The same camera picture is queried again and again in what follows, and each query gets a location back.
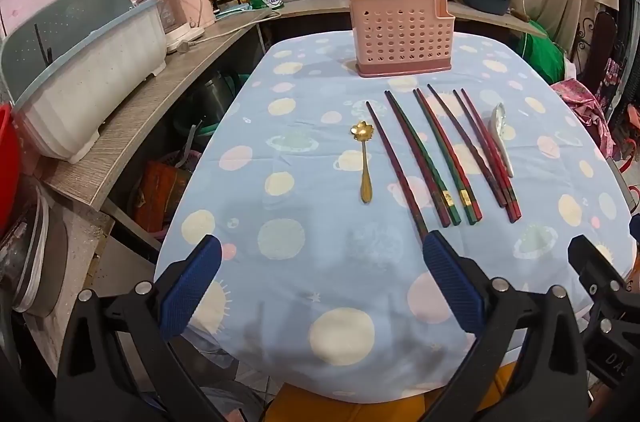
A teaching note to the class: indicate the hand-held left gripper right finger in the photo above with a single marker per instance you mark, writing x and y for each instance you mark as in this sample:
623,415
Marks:
452,277

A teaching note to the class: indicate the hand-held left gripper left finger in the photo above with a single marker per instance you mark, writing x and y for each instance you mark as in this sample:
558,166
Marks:
192,282

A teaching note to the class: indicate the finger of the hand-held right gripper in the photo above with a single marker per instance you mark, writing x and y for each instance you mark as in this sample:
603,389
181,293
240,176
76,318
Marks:
597,269

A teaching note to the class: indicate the row of chopsticks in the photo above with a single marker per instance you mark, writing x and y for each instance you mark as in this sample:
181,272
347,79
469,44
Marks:
440,157

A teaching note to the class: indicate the pink perforated utensil basket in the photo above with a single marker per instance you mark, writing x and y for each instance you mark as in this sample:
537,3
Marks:
400,32

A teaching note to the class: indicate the gold flower spoon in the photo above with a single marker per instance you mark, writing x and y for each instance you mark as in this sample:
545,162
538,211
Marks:
366,172

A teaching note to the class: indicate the white ceramic spoon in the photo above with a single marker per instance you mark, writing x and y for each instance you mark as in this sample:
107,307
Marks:
501,137

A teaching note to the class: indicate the pink floral cloth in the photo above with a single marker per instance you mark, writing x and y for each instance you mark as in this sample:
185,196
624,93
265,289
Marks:
585,112

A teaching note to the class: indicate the blue planet print tablecloth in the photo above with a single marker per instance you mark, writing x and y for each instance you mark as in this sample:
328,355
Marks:
300,152

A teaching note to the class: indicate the wooden counter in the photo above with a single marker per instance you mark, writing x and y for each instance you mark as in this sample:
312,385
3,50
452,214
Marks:
150,102

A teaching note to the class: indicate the red plastic basin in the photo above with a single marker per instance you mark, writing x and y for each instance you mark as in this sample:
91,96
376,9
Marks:
7,162

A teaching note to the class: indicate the dark metal chair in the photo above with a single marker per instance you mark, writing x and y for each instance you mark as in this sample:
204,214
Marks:
597,47

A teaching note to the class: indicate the green plastic bag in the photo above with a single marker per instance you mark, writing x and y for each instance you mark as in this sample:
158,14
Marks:
542,52

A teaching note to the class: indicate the white dish bin grey lid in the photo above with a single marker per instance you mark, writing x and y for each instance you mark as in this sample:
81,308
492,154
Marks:
85,82

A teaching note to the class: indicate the white clear blender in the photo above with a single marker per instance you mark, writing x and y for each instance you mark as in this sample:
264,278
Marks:
172,20

